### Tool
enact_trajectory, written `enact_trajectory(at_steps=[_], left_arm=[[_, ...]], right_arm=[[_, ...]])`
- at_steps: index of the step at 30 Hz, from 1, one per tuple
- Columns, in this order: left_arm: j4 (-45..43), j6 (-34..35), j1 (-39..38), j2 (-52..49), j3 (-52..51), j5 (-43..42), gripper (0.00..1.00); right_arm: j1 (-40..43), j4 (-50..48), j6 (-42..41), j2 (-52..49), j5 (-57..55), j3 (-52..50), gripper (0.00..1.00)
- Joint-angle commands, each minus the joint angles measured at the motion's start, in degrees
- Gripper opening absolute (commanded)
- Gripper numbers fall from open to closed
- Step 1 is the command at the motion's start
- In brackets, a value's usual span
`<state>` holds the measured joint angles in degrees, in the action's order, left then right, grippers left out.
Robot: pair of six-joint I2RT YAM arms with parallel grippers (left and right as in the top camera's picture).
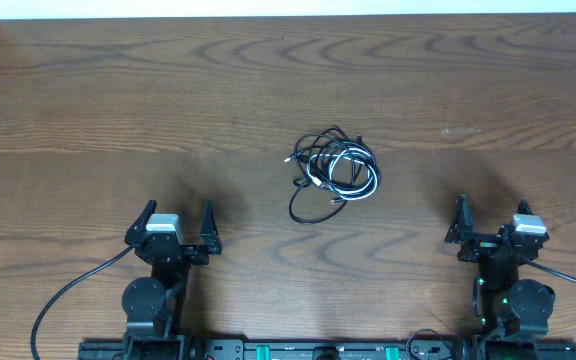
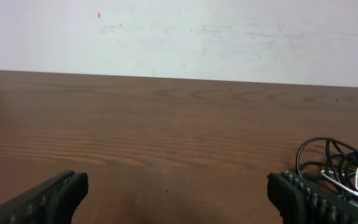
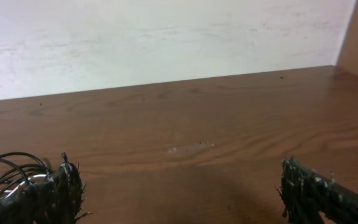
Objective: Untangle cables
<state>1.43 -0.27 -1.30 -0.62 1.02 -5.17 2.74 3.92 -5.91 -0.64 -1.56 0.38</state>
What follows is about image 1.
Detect white usb cable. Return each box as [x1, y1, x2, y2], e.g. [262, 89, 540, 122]
[305, 140, 382, 202]

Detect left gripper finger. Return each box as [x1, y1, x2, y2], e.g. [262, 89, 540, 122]
[200, 200, 219, 247]
[128, 200, 157, 233]

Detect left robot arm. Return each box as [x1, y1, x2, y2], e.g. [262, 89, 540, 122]
[122, 200, 222, 359]

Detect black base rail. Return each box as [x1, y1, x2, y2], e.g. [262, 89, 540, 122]
[77, 337, 576, 360]

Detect black usb cable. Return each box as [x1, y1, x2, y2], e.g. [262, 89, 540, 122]
[283, 125, 382, 225]

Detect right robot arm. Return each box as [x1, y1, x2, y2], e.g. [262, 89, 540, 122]
[445, 195, 555, 359]

